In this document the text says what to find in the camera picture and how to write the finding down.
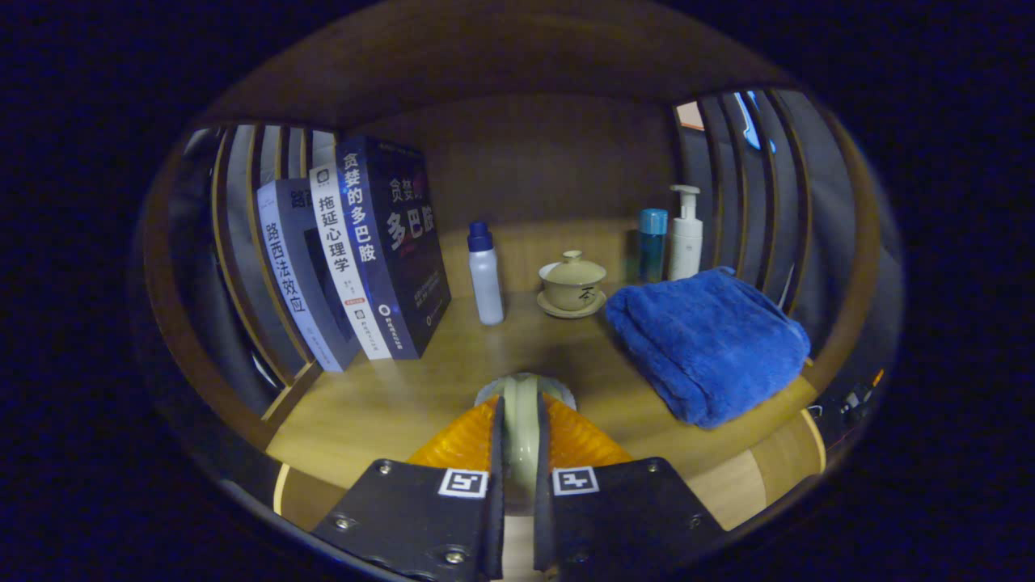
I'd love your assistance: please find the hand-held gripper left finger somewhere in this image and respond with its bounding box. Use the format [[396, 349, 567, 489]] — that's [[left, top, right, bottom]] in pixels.
[[311, 394, 506, 582]]

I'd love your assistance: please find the pale blue book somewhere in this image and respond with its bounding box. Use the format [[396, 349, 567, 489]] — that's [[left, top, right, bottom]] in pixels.
[[256, 178, 362, 373]]

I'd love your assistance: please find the pale green ceramic holder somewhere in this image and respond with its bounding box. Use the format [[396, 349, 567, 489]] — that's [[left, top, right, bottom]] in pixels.
[[475, 372, 577, 518]]

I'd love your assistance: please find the wooden countertop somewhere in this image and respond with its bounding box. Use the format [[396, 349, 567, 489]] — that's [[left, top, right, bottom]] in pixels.
[[265, 218, 819, 490]]

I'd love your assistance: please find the teal bottle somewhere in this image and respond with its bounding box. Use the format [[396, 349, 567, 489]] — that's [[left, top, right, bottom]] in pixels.
[[638, 209, 670, 284]]

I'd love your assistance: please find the white bottle with blue cap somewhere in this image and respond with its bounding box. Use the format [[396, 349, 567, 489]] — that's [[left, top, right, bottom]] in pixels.
[[467, 221, 505, 326]]

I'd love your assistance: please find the white spine book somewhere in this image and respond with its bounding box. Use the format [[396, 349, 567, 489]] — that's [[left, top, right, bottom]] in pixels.
[[308, 164, 395, 361]]

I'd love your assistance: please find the beige lidded teacup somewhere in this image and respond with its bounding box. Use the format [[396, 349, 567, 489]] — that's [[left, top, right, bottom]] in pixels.
[[537, 250, 608, 319]]

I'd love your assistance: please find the wooden cabinet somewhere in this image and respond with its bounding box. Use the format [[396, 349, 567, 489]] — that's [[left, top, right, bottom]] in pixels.
[[137, 0, 890, 559]]

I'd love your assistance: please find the white pump bottle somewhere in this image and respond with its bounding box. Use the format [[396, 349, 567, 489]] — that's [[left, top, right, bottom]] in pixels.
[[668, 184, 704, 281]]

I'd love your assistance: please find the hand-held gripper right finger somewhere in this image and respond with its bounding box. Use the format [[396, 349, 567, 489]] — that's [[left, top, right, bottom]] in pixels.
[[531, 392, 729, 582]]

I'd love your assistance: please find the dark blue book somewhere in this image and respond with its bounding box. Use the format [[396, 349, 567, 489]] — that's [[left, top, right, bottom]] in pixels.
[[335, 136, 452, 360]]

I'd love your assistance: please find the blue folded towel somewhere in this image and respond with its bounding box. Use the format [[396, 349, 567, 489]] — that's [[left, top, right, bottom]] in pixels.
[[605, 267, 812, 429]]

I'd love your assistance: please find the black device with orange tip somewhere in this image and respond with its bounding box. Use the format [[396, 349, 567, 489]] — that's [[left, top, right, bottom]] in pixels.
[[809, 368, 886, 453]]

